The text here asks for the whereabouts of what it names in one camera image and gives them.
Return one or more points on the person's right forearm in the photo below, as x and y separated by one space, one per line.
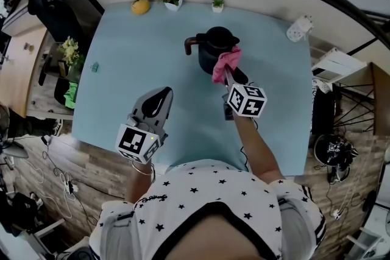
256 149

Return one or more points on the green cloth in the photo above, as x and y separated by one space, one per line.
70 96

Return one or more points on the person's left forearm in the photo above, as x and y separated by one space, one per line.
138 185

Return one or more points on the black round basket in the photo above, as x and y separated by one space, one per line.
320 149

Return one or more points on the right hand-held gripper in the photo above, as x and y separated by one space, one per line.
246 100

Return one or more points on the yellow white flower bouquet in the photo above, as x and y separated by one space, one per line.
70 48

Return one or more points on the white star-print shirt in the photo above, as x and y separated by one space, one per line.
195 191

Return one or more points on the spotted white garment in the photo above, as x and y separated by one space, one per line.
323 86

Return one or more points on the black kettle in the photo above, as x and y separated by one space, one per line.
213 45

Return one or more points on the light wooden desk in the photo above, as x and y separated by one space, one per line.
18 76

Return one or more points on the gold bangle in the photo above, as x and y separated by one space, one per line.
143 173

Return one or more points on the pink cloth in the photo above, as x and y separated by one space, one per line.
224 65

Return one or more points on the small green plant white pot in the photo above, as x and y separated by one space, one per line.
218 3

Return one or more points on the white spotted bottle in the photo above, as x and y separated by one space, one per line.
300 29

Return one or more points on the yellow pumpkin ornament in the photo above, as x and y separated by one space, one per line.
140 6

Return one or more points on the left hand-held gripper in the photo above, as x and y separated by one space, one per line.
132 141

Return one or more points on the small teal clip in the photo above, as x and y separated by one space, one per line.
95 67

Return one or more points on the small desk ornament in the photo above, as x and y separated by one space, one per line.
29 47

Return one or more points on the white power strip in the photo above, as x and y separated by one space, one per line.
69 187
337 214

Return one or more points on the white chair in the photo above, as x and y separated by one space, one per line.
341 62

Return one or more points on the black bag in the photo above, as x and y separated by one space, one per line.
323 112

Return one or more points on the black office chair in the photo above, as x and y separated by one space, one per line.
61 18

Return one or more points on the wooden side table black legs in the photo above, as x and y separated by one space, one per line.
382 100

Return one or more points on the light blue table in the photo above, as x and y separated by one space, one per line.
137 48

